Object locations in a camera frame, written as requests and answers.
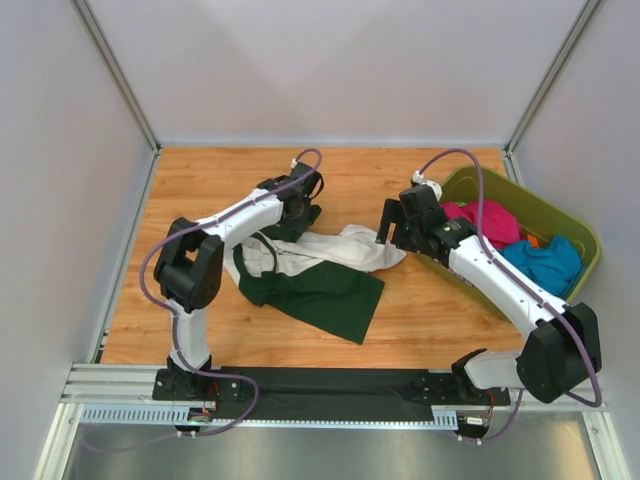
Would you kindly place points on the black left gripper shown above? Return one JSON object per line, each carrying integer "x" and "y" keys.
{"x": 296, "y": 226}

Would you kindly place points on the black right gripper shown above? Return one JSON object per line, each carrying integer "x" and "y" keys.
{"x": 392, "y": 213}

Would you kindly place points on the white and green raglan t-shirt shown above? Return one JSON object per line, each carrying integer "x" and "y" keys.
{"x": 326, "y": 281}

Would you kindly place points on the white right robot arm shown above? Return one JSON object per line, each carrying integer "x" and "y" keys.
{"x": 562, "y": 347}

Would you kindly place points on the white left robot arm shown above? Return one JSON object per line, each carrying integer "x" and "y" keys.
{"x": 190, "y": 263}

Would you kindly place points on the magenta pink t-shirt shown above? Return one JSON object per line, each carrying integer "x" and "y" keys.
{"x": 499, "y": 225}

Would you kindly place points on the olive green plastic bin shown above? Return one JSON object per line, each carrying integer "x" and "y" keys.
{"x": 535, "y": 216}

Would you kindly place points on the orange item in bin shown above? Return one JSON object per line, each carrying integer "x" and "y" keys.
{"x": 533, "y": 240}

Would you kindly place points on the blue t-shirt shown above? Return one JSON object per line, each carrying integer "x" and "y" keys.
{"x": 555, "y": 268}

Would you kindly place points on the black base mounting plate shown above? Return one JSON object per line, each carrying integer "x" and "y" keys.
{"x": 364, "y": 393}

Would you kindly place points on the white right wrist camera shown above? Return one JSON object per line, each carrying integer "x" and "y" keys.
{"x": 418, "y": 179}

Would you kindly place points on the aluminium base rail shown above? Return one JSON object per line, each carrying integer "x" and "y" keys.
{"x": 120, "y": 384}

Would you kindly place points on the aluminium corner frame post left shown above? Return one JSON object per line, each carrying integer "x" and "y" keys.
{"x": 106, "y": 53}

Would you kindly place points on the aluminium corner frame post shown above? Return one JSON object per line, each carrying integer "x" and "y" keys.
{"x": 106, "y": 53}
{"x": 586, "y": 15}

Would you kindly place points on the aluminium corner frame post right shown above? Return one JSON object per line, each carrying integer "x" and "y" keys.
{"x": 586, "y": 15}

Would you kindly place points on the grey slotted cable duct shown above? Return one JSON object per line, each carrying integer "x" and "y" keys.
{"x": 190, "y": 416}

